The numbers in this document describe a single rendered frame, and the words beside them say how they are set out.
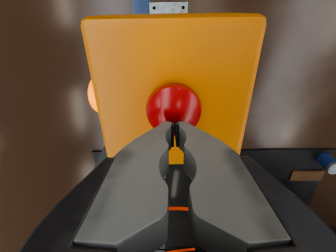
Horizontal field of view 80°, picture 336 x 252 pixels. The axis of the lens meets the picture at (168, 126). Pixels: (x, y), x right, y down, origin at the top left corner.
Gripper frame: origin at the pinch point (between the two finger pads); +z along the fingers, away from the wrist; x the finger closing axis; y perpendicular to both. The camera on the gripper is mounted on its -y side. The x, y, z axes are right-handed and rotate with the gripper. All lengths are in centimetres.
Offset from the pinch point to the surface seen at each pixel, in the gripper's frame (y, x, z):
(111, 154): 4.5, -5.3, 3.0
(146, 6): -8, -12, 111
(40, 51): 13, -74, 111
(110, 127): 1.9, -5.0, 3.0
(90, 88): -0.9, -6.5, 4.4
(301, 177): 110, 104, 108
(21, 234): 188, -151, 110
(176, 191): 127, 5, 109
